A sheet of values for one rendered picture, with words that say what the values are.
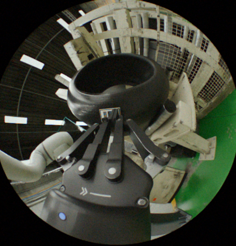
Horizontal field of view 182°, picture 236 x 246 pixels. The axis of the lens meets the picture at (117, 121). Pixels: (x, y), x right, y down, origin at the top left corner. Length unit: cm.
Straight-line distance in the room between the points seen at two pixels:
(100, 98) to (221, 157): 113
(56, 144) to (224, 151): 137
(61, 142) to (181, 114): 55
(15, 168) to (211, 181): 121
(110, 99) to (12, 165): 32
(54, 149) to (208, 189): 131
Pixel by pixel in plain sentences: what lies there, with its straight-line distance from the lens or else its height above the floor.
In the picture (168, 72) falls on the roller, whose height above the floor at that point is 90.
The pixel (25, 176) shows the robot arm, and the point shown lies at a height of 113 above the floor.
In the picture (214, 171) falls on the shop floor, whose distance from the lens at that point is 106.
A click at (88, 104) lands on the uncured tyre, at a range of 25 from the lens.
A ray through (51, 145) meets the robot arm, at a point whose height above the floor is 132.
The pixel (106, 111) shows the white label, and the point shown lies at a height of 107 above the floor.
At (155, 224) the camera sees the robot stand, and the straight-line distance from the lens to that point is 85.
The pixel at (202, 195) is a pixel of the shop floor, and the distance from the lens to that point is 110.
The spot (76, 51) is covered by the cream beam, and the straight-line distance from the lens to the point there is 83.
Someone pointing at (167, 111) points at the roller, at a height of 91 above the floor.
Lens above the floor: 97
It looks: 17 degrees up
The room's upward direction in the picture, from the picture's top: 68 degrees counter-clockwise
